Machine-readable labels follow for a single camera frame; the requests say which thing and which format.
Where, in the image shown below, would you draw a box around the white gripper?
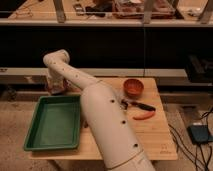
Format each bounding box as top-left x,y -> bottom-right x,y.
46,69 -> 66,89

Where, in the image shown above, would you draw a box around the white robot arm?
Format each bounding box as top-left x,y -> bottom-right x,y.
43,50 -> 155,171

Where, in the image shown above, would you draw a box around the purple bowl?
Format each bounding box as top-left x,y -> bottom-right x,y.
46,88 -> 67,96

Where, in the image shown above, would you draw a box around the orange bowl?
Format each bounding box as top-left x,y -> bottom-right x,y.
123,79 -> 144,98

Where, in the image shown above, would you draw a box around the green plastic tray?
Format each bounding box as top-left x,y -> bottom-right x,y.
24,95 -> 81,151

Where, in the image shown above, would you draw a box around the dark grape bunch toy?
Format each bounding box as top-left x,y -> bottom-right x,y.
83,121 -> 88,128

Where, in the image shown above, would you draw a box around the cluttered tray on shelf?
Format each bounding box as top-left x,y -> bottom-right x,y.
112,0 -> 175,19

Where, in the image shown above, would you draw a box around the orange carrot toy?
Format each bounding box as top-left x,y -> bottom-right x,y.
133,111 -> 155,120

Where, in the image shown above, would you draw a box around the black box on right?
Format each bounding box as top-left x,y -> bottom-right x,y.
185,55 -> 213,83

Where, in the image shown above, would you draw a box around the blue foot pedal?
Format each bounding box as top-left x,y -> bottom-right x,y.
187,125 -> 213,144

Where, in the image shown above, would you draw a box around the black handled knife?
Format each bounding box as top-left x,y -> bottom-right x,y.
121,99 -> 156,111

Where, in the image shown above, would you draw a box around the black cables on floor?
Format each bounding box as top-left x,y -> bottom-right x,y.
168,106 -> 213,171

